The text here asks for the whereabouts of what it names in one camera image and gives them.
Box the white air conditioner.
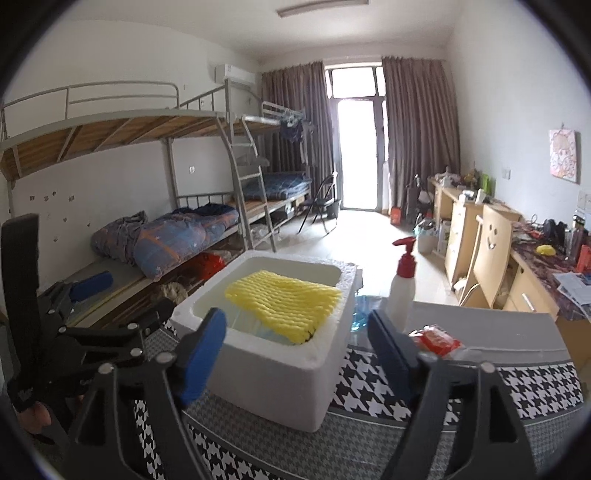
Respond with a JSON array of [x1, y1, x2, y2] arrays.
[[215, 64, 256, 86]]

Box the ceiling tube light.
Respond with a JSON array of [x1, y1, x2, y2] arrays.
[[276, 0, 370, 18]]

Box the black folding chair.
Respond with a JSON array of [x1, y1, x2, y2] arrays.
[[298, 173, 340, 236]]

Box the metal bunk bed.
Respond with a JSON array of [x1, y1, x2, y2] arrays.
[[242, 102, 319, 241], [0, 82, 259, 333]]

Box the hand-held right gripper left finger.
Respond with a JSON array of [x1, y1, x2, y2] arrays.
[[65, 307, 228, 480]]

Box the wooden chair with smiley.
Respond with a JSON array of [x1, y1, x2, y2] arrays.
[[455, 204, 514, 309]]

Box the person's left hand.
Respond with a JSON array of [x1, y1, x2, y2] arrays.
[[18, 401, 54, 437]]

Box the blue face mask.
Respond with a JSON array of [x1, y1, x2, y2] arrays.
[[228, 307, 296, 344]]

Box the white pump bottle red top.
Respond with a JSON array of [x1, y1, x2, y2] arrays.
[[387, 237, 419, 333]]

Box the blue plaid quilt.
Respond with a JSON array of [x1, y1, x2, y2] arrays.
[[90, 205, 241, 281]]

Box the wooden desk with drawers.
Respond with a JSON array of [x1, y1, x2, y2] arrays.
[[428, 178, 522, 291]]

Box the black speakers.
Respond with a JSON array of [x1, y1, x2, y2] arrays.
[[542, 219, 568, 245]]

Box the row of toiletry bottles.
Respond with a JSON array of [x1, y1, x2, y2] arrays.
[[570, 210, 591, 273]]

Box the white papers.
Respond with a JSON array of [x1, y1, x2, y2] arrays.
[[551, 271, 591, 308]]

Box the wall poster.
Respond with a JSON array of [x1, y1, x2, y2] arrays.
[[549, 128, 579, 184]]

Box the brown curtain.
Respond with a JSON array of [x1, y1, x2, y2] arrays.
[[261, 62, 334, 204], [382, 56, 461, 217]]

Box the white foam box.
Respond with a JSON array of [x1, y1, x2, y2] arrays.
[[171, 250, 360, 433]]

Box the blue bedding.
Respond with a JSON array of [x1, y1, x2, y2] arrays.
[[242, 172, 312, 201]]

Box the white bin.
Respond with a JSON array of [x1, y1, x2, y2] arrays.
[[416, 222, 439, 254]]

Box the red plastic bag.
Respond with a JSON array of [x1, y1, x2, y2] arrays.
[[194, 253, 227, 282]]

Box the clear blue liquid bottle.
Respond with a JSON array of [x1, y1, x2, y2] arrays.
[[348, 295, 391, 333]]

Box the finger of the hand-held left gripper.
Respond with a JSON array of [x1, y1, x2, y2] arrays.
[[39, 271, 115, 315], [55, 310, 162, 365]]

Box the hanging dark clothes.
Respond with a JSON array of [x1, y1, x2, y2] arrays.
[[279, 111, 315, 162]]

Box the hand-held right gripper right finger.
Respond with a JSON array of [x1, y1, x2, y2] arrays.
[[367, 309, 539, 480]]

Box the yellow foam net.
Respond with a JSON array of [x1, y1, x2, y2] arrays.
[[225, 271, 343, 346]]

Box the red packet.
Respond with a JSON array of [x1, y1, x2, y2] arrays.
[[409, 325, 462, 358]]

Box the glass balcony door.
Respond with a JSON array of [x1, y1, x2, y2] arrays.
[[324, 67, 389, 214]]

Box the houndstooth tablecloth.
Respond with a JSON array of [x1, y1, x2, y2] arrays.
[[131, 302, 585, 480]]

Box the wooden desk with patterned cover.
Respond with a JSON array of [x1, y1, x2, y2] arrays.
[[496, 219, 591, 333]]

